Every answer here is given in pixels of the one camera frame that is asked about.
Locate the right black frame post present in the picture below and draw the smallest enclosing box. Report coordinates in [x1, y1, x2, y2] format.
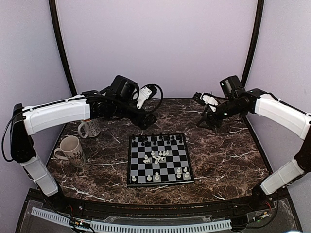
[241, 0, 265, 87]

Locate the black front rail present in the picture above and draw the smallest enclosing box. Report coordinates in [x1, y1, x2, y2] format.
[65, 197, 252, 216]

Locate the white mug floral pattern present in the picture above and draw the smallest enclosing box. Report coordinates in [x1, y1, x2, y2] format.
[54, 136, 86, 168]

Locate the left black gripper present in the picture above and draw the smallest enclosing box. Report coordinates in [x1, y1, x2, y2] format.
[113, 100, 157, 130]

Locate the white bishop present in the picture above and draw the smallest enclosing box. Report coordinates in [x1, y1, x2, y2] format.
[176, 168, 182, 178]

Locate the black chess pieces row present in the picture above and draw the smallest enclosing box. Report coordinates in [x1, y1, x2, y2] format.
[129, 133, 185, 147]

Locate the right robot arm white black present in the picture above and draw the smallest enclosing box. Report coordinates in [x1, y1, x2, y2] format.
[192, 76, 311, 211]

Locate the white slotted cable duct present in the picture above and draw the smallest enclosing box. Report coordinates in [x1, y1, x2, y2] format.
[31, 207, 232, 233]

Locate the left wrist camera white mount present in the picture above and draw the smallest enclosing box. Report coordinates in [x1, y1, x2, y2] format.
[136, 83, 164, 111]

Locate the black grey chess board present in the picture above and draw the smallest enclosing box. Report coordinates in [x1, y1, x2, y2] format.
[127, 133, 194, 187]

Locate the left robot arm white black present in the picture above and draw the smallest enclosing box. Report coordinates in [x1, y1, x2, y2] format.
[4, 75, 163, 212]

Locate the white mug orange inside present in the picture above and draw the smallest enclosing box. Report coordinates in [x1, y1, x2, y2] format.
[77, 119, 101, 139]

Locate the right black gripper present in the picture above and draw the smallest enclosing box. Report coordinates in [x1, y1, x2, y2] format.
[196, 97, 245, 131]

